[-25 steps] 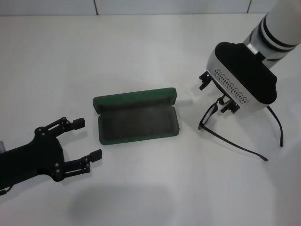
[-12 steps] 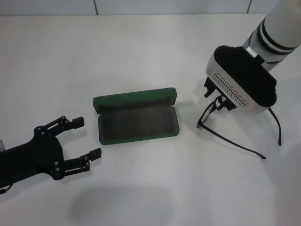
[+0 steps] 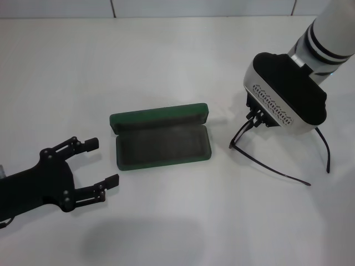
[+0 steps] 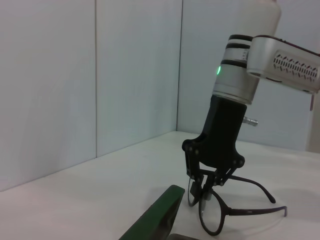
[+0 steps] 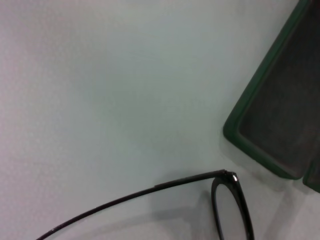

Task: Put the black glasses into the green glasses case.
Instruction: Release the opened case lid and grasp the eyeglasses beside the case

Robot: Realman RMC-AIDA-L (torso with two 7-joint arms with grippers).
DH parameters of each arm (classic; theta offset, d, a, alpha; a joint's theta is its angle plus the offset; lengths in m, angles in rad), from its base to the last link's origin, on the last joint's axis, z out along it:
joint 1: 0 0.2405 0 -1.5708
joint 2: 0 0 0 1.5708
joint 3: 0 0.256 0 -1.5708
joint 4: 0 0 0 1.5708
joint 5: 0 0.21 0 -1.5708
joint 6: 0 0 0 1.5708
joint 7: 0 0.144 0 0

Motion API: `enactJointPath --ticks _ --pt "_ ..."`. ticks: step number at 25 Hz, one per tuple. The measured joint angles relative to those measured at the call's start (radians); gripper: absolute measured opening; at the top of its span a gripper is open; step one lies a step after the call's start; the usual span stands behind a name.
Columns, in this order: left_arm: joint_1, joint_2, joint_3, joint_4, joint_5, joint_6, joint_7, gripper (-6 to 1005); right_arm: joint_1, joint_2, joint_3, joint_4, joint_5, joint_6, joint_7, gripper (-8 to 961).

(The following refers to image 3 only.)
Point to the green glasses case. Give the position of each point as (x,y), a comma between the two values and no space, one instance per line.
(163,147)

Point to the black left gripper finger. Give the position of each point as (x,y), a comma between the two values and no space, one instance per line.
(111,181)
(91,144)

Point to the black glasses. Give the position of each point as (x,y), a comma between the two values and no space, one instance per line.
(231,145)

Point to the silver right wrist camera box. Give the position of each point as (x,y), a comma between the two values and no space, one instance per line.
(291,88)

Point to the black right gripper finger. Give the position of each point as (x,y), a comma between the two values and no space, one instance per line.
(251,116)
(259,122)

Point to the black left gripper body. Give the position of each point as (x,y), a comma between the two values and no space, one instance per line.
(33,183)

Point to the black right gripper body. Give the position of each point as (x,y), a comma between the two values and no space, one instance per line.
(253,102)

